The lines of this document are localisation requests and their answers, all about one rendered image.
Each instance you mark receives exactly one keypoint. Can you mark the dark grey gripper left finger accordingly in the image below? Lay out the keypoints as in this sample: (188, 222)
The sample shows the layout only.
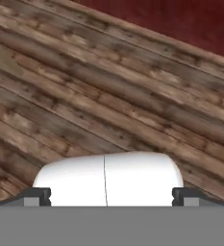
(36, 194)

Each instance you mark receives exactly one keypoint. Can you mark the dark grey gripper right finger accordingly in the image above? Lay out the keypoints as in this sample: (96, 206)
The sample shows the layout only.
(187, 194)

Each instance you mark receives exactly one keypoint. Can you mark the white rounded block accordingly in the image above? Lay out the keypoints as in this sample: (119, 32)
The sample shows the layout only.
(110, 179)

